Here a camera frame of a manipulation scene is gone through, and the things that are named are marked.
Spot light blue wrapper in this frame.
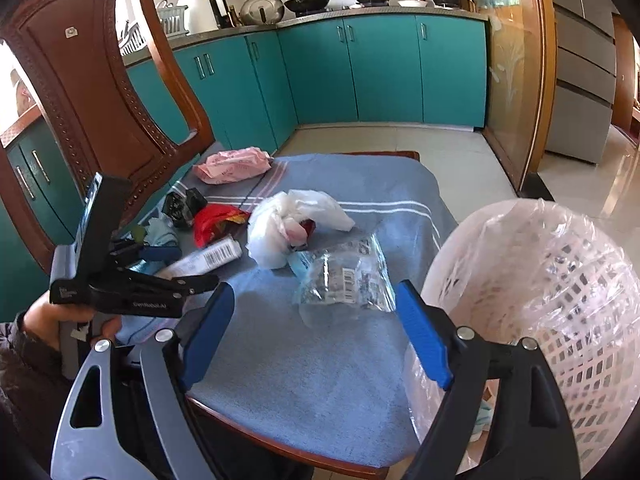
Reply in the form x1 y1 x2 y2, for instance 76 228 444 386
144 214 181 248
287 250 321 278

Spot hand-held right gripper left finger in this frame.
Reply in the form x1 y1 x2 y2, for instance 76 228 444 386
50 281 236 480

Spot red foil packet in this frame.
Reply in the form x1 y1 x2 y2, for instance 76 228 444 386
192 203 251 248

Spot white mesh waste basket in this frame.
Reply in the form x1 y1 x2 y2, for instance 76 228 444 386
400 199 640 478

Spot white electric kettle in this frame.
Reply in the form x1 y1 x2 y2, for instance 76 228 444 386
176 0 228 36

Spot carved wooden chair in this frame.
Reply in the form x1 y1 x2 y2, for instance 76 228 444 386
0 0 423 480

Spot teal base cabinets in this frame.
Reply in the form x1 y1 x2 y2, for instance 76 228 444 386
0 14 490 321

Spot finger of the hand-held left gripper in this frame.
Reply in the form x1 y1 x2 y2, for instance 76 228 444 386
75 172 132 286
125 271 221 302

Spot white barcode packet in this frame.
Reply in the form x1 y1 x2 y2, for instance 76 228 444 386
157 236 241 281

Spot blue striped seat cloth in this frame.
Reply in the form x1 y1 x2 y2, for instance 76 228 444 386
112 152 458 468

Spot white dish rack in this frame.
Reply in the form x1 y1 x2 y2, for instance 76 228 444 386
117 2 188 56

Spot white plastic bag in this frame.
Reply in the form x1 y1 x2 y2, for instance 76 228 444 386
245 189 357 271

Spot clear plastic packet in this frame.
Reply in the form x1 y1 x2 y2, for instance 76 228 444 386
292 232 398 331

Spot dark packet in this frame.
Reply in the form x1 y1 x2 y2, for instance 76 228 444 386
164 187 208 231

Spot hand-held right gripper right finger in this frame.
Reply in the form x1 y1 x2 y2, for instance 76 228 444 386
394 280 583 480

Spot grey refrigerator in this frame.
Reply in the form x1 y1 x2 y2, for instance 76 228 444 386
542 0 618 166

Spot pink plastic packet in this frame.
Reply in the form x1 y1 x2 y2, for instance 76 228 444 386
192 146 273 183

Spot glass door with wooden frame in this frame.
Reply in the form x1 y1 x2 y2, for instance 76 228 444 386
452 0 556 201

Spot person's left forearm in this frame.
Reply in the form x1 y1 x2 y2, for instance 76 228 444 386
0 312 68 461

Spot person's left hand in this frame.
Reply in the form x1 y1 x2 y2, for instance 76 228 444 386
22 300 123 351

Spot round silver lid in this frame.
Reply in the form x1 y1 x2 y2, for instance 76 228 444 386
239 0 286 25

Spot black wok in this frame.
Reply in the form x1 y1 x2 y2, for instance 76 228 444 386
284 0 332 15

